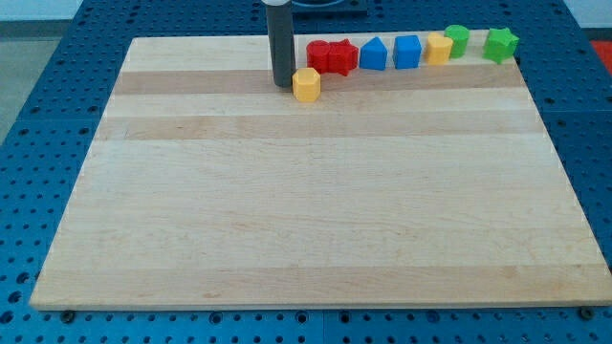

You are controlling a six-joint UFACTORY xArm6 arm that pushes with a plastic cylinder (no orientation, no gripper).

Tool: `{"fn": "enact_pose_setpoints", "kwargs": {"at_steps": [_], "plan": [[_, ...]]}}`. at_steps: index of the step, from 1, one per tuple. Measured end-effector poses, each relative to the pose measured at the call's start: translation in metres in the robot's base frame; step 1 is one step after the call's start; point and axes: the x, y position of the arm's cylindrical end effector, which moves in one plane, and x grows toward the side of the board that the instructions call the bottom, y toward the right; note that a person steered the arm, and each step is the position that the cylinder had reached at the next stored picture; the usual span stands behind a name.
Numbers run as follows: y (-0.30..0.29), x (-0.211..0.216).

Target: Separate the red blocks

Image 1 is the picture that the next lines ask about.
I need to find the green cylinder block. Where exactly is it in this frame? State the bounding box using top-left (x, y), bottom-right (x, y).
top-left (445, 24), bottom-right (470, 58)

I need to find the yellow hexagon block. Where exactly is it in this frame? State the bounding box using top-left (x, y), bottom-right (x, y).
top-left (293, 68), bottom-right (321, 102)

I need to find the red star block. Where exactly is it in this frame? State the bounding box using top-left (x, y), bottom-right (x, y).
top-left (328, 39), bottom-right (360, 76)

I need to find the wooden board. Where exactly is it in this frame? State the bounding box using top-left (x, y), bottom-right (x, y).
top-left (30, 31), bottom-right (611, 311)

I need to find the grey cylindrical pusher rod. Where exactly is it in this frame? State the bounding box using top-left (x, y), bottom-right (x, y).
top-left (263, 0), bottom-right (295, 88)

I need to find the yellow rounded block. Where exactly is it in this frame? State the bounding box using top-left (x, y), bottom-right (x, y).
top-left (424, 32), bottom-right (453, 65)

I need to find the green star block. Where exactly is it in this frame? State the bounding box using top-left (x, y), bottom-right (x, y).
top-left (483, 28), bottom-right (519, 64)

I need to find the red object at right edge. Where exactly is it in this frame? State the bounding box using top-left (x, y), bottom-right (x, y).
top-left (590, 40), bottom-right (612, 74)

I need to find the blue pentagon block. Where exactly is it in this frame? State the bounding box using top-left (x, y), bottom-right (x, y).
top-left (359, 36), bottom-right (388, 71)

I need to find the blue cube block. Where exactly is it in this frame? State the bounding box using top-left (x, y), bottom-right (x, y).
top-left (393, 35), bottom-right (422, 70)

